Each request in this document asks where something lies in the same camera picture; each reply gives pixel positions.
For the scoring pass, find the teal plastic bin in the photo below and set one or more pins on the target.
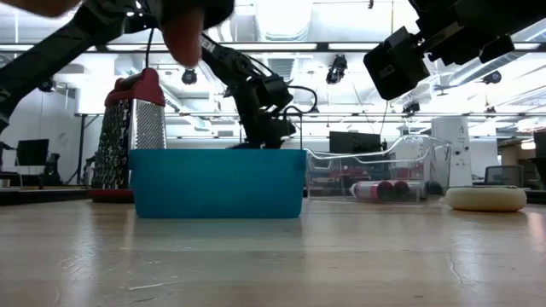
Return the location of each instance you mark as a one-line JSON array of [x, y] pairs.
[[213, 183]]

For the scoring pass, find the pink food colouring bottle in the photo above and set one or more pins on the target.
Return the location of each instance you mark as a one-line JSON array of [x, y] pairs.
[[369, 190], [407, 189]]

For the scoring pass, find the black food colouring bottle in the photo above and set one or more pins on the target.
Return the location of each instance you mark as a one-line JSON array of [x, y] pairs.
[[433, 188]]

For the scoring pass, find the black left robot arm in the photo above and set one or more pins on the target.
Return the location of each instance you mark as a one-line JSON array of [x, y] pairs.
[[42, 55]]

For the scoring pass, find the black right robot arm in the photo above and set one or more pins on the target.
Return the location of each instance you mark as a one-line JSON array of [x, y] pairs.
[[469, 17]]

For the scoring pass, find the black ceiling spotlight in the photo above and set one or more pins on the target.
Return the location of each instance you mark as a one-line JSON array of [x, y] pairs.
[[492, 77], [46, 85], [337, 68], [189, 77]]

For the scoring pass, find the black computer monitor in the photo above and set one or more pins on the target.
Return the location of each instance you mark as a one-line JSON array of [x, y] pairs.
[[354, 142], [32, 152]]

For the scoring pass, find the clear plastic bin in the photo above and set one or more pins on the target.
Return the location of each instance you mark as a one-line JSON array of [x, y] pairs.
[[384, 170]]

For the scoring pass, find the red steel box grater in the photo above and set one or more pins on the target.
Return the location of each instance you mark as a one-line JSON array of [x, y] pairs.
[[136, 128]]

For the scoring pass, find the white ceiling duct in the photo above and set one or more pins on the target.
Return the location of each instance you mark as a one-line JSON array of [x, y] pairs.
[[283, 17]]

